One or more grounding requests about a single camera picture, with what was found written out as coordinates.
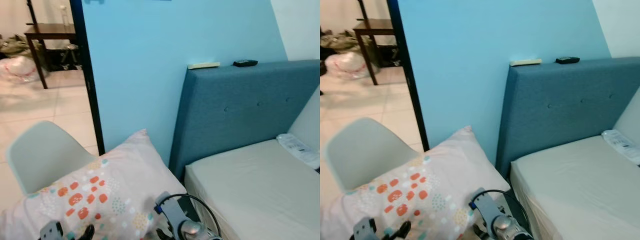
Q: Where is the pink pillow with orange dots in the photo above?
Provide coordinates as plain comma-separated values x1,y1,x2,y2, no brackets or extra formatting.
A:
0,129,187,240
320,125,511,240

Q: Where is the pale grey plastic chair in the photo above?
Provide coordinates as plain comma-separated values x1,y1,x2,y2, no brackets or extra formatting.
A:
7,120,96,196
326,117,420,194

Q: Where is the plain white pillow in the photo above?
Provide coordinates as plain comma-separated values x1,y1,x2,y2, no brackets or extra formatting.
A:
612,87,640,147
287,86,321,154

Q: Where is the mattress with beige sheet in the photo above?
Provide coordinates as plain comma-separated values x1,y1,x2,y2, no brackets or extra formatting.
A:
184,138,321,240
509,135,640,240

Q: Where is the white remote in plastic wrap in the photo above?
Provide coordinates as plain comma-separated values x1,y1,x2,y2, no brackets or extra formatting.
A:
601,129,640,166
276,133,321,170

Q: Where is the blue fabric bed headboard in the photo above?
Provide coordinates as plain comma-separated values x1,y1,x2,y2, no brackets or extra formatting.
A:
495,56,640,179
169,60,321,182

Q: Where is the clear pink plastic bag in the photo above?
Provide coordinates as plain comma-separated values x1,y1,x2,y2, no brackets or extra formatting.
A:
0,55,49,85
324,51,379,80

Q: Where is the dark green bag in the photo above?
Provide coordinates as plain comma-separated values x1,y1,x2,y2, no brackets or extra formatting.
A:
0,34,37,59
320,30,369,54

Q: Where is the dark wooden table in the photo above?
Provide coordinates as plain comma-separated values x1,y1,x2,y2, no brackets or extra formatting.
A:
24,22,78,90
353,18,396,86

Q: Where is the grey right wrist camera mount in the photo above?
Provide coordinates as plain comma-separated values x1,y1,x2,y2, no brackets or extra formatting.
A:
154,192,189,232
468,188,502,229

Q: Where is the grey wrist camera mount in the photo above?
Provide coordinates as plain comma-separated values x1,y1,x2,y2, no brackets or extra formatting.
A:
468,188,502,229
353,218,377,240
39,221,65,240
154,192,189,232

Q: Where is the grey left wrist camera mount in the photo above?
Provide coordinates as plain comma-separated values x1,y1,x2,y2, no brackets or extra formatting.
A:
353,218,377,240
39,221,65,240

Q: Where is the black door frame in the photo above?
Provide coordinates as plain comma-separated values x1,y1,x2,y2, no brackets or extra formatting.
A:
385,0,431,153
69,0,106,156

